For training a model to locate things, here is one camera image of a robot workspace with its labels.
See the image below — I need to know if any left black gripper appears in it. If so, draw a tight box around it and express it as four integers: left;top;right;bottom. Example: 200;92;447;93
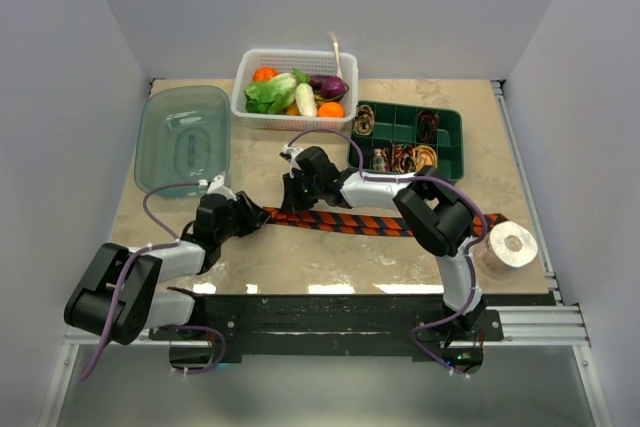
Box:
215;191;270;244

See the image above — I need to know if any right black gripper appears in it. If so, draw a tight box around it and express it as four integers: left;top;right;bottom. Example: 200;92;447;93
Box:
282;171;322;215

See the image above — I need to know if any orange navy striped tie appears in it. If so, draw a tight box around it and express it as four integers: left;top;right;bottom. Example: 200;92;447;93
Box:
262;206;509;239

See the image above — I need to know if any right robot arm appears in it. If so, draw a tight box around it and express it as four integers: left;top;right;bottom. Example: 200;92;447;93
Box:
280;145;487;340

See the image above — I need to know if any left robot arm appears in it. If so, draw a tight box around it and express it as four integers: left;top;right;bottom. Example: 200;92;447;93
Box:
63;192;270;345

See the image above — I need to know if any paper tape roll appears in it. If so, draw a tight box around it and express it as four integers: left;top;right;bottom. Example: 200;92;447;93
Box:
472;221;538;279

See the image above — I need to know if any orange fruit front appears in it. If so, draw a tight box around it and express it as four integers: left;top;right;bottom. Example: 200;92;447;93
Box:
317;102;345;118

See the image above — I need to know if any colourful rolled tie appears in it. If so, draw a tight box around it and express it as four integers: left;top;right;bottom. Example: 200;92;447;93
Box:
371;148;391;172

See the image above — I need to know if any brown patterned rolled tie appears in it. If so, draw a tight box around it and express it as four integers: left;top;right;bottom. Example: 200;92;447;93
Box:
352;104;375;136

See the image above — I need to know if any white radish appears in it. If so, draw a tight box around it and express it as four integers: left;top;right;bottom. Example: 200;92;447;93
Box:
295;83;317;117

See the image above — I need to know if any green compartment tray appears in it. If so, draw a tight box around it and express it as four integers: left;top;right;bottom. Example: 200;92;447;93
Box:
348;101;465;183

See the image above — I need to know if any green lettuce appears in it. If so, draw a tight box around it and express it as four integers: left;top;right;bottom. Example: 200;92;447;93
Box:
244;73;298;115

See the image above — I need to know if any red patterned rolled tie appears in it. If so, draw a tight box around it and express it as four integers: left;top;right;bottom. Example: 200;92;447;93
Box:
389;144;415;174

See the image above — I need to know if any clear teal plastic container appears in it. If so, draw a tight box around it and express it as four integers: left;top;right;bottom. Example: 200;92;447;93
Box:
134;85;231;197

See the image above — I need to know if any purple onion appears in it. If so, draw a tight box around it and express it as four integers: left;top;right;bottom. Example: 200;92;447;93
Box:
320;76;347;100

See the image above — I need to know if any garlic stalk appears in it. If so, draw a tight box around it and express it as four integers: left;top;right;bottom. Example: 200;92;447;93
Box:
327;31;343;79

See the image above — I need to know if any gold rolled tie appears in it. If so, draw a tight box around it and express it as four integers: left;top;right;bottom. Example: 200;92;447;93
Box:
413;145;438;175

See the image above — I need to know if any white perforated basket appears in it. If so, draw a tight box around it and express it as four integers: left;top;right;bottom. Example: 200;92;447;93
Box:
231;48;359;130

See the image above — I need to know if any orange pepper back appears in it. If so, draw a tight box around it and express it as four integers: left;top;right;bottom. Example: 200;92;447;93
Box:
253;66;278;82

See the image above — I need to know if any black orange rolled tie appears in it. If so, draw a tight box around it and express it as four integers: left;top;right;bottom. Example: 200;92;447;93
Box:
416;110;440;144

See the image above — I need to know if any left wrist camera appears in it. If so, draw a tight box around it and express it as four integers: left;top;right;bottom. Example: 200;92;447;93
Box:
198;172;236;200

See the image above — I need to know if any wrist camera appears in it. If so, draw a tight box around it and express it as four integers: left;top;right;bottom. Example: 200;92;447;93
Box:
198;172;236;200
279;144;303;164

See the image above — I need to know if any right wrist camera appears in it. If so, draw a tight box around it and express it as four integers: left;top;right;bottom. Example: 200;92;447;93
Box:
279;144;303;164

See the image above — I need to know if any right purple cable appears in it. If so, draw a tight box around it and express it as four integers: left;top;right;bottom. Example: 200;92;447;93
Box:
279;127;489;381

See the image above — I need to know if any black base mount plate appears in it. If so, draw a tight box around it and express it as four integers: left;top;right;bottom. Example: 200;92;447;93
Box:
150;294;504;368

